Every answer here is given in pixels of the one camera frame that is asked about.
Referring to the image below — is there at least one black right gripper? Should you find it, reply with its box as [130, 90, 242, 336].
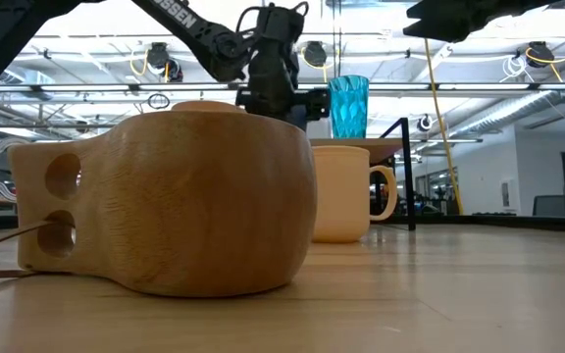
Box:
[402, 0, 553, 44]

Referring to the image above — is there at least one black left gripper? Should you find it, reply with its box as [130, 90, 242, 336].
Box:
[235, 36, 333, 123]

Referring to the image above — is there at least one teal faceted plastic tumbler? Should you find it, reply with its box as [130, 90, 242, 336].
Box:
[328, 75, 371, 140]

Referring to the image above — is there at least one orange mug with handle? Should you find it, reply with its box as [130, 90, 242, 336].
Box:
[311, 145, 399, 245]

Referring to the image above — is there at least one long ceiling light strip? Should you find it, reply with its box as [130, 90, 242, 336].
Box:
[0, 81, 565, 92]

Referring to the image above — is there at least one yellow hanging cable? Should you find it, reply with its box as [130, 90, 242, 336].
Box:
[423, 38, 465, 216]

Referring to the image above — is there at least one silver air duct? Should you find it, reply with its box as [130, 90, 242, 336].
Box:
[458, 68, 565, 143]

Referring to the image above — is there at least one wooden kuksa cup with strap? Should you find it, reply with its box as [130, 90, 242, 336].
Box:
[0, 100, 319, 299]

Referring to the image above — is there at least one black metal table frame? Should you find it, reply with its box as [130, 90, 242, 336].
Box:
[0, 211, 565, 234]

